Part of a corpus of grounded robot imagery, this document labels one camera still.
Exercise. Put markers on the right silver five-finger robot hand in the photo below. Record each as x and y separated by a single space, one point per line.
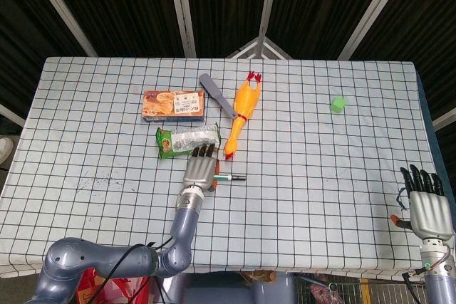
431 215

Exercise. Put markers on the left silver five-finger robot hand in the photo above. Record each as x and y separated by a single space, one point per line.
199 172

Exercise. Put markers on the green white marker pen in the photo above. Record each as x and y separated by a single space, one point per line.
224 177

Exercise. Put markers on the green snack packet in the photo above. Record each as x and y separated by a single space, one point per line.
178 142

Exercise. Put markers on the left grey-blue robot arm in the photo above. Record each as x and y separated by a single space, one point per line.
181 233

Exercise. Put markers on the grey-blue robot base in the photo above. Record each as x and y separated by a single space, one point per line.
231 293

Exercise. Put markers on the orange biscuit box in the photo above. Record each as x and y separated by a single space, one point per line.
171 106

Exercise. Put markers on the yellow rubber chicken toy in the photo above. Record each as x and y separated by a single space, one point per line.
246 99

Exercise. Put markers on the grey plastic spatula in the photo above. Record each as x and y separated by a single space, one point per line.
208 83

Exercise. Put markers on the white black checkered tablecloth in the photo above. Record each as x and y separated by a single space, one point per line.
303 193

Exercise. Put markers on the brown crumpled paper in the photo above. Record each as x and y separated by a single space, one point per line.
260 276

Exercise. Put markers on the red plastic bag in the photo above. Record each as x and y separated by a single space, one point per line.
117 289

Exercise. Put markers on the green cube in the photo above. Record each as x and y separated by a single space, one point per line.
337 104

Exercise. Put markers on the short white frame beam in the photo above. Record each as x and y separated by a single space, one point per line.
445 119
10 115

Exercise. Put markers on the white triangular frame brace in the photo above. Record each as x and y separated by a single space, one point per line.
246 47

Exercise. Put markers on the white metal frame beam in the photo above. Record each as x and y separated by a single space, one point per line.
181 8
374 12
60 5
267 1

